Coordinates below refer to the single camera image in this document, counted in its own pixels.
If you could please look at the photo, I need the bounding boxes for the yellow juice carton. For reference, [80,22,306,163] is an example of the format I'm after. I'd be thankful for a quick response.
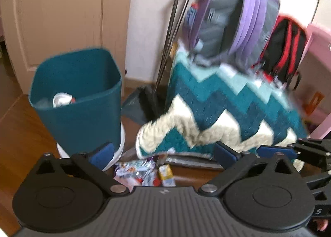
[158,164,176,187]

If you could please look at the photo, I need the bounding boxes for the beige wooden door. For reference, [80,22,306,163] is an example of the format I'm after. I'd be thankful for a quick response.
[1,0,131,94]

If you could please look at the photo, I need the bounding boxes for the black red backpack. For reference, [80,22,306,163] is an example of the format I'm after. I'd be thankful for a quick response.
[252,14,308,90]

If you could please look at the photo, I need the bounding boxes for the teal plastic trash bin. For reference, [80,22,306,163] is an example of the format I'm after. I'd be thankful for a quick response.
[29,48,125,171]

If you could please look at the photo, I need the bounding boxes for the white purple snack wrapper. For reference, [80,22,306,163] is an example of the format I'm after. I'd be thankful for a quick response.
[114,159,161,187]

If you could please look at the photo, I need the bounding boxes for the pink cloth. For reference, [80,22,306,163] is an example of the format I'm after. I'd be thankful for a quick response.
[114,175,143,192]

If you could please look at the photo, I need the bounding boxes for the teal white zigzag quilt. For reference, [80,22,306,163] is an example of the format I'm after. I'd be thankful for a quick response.
[135,47,308,159]

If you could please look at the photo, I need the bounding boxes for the purple grey backpack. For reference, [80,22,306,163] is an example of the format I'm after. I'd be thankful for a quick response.
[183,0,280,74]

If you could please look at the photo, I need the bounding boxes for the pink furniture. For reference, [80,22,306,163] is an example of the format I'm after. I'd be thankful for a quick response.
[295,23,330,139]

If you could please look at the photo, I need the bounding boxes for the black dustpan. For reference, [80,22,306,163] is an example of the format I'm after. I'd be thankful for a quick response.
[121,85,167,125]

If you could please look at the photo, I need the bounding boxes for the black metal poles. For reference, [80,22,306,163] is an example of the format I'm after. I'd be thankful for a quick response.
[154,0,190,92]

